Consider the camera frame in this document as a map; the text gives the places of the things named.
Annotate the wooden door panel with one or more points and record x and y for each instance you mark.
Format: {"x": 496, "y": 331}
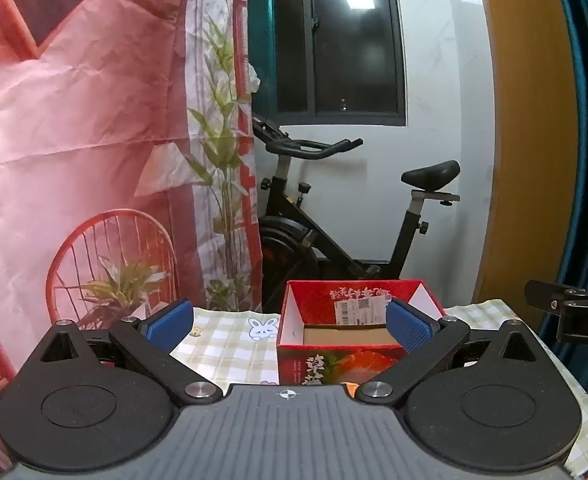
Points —
{"x": 524, "y": 160}

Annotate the black exercise bike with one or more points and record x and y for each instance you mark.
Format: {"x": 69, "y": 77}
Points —
{"x": 294, "y": 240}

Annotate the red printed backdrop cloth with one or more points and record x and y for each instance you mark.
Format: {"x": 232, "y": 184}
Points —
{"x": 73, "y": 160}

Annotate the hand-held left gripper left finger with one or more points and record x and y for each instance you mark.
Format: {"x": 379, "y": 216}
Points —
{"x": 168, "y": 321}

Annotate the dark framed window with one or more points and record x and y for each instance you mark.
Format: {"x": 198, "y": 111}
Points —
{"x": 354, "y": 60}

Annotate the green checked bunny tablecloth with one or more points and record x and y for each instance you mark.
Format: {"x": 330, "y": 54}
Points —
{"x": 233, "y": 345}

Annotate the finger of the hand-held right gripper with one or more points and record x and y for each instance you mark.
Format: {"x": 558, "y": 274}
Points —
{"x": 549, "y": 295}

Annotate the red strawberry print cardboard box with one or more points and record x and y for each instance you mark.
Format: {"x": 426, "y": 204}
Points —
{"x": 304, "y": 367}

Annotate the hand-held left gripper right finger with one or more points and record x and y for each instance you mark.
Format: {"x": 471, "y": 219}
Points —
{"x": 408, "y": 325}

